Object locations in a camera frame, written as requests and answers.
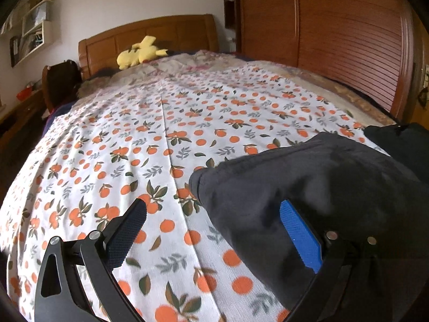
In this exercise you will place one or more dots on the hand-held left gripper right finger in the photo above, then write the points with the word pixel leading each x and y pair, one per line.
pixel 301 234

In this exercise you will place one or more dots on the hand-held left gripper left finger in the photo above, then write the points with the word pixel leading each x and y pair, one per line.
pixel 129 228

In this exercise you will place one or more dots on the black jacket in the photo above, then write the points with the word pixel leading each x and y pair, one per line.
pixel 301 174

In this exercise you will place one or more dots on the folded black clothes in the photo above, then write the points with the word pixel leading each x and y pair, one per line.
pixel 402 141

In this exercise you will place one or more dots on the orange print bed sheet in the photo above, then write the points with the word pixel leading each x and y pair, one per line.
pixel 150 124

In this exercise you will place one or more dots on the wooden desk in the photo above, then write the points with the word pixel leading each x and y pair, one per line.
pixel 20 120

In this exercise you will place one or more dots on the black backpack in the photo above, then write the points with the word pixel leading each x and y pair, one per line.
pixel 65 80

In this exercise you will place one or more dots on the wooden chair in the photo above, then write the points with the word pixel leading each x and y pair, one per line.
pixel 47 87

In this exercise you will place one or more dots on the red bowl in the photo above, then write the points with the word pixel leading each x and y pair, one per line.
pixel 24 94

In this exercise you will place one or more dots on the yellow plush toy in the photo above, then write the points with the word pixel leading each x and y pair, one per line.
pixel 140 53

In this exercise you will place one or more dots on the beige floral quilt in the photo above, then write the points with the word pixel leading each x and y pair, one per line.
pixel 201 62

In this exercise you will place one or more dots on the wooden slatted wardrobe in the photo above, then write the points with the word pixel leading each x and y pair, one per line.
pixel 335 40

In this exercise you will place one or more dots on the wooden bed headboard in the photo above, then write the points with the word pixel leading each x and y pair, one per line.
pixel 181 33

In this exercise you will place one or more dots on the white wall shelf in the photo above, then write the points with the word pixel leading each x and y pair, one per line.
pixel 48 33

